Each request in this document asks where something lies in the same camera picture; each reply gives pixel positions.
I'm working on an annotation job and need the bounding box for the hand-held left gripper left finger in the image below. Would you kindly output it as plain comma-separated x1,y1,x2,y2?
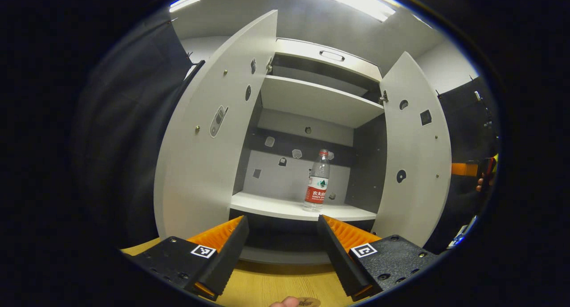
122,215,250,301

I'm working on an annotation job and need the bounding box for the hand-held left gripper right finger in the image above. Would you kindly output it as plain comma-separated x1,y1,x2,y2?
317,214,439,301

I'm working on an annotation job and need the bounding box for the white cabinet door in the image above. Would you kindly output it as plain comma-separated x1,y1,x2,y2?
370,52,452,247
154,9,279,241

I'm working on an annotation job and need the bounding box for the clear plastic bottle red label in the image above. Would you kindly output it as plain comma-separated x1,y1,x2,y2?
304,149,331,212

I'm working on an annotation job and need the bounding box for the white and blue object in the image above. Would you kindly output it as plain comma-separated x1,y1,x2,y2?
448,215,478,248

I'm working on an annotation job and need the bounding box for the white cabinet shelf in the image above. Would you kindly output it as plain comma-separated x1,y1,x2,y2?
230,191,378,222
260,74,385,129

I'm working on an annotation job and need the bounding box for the black backdrop cloth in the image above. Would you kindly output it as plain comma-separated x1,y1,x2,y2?
71,20,499,254

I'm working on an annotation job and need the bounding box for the white cabinet drawer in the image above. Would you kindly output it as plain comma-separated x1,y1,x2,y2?
274,37,383,82

